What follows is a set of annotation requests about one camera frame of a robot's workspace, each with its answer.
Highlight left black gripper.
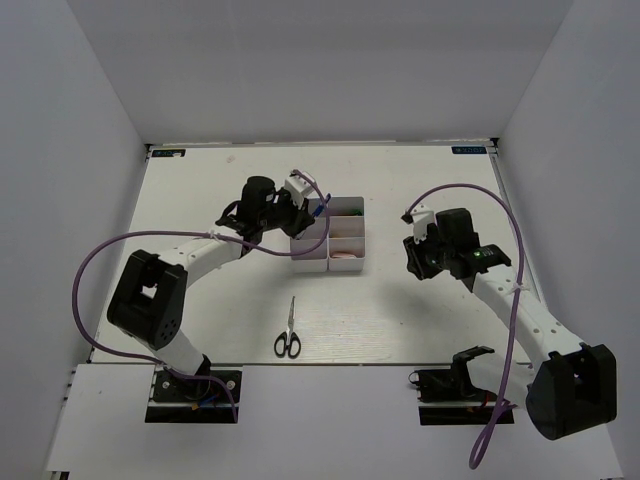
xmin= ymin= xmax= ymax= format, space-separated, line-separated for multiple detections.
xmin=259 ymin=187 xmax=315 ymax=238

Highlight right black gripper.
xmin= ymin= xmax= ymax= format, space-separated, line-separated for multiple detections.
xmin=403 ymin=226 xmax=454 ymax=280

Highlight blue ballpoint pen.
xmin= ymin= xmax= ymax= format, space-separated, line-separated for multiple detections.
xmin=311 ymin=193 xmax=332 ymax=218

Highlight black-handled scissors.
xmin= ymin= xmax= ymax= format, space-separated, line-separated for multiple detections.
xmin=273 ymin=296 xmax=301 ymax=359

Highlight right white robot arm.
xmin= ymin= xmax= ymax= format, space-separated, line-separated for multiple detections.
xmin=402 ymin=205 xmax=618 ymax=440

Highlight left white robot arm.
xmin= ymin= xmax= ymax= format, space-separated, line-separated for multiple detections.
xmin=106 ymin=170 xmax=317 ymax=399

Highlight left white compartment organizer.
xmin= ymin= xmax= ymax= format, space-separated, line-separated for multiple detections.
xmin=289 ymin=199 xmax=328 ymax=274

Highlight white compartment organizer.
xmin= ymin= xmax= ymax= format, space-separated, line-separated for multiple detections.
xmin=289 ymin=199 xmax=328 ymax=274
xmin=328 ymin=196 xmax=366 ymax=272

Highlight right white compartment organizer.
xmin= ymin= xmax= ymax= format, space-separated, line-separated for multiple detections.
xmin=328 ymin=196 xmax=366 ymax=272

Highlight right blue corner label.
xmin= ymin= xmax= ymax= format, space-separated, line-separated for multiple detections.
xmin=451 ymin=145 xmax=487 ymax=155

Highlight blue corner label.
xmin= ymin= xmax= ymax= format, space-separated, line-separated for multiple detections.
xmin=151 ymin=149 xmax=186 ymax=158
xmin=451 ymin=145 xmax=487 ymax=155

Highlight left blue corner label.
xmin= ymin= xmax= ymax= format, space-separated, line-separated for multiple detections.
xmin=151 ymin=149 xmax=186 ymax=158

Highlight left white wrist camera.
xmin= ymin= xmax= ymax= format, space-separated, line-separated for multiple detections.
xmin=284 ymin=170 xmax=316 ymax=210

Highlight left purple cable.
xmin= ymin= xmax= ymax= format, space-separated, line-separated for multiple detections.
xmin=71 ymin=168 xmax=333 ymax=421

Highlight purple cable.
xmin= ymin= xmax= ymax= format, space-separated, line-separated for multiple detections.
xmin=402 ymin=183 xmax=526 ymax=470
xmin=71 ymin=168 xmax=333 ymax=421

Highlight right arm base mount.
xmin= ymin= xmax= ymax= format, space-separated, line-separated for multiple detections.
xmin=407 ymin=346 xmax=504 ymax=427

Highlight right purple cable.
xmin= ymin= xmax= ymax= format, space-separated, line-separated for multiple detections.
xmin=402 ymin=183 xmax=526 ymax=470

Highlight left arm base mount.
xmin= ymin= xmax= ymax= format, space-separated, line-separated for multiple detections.
xmin=145 ymin=369 xmax=236 ymax=424

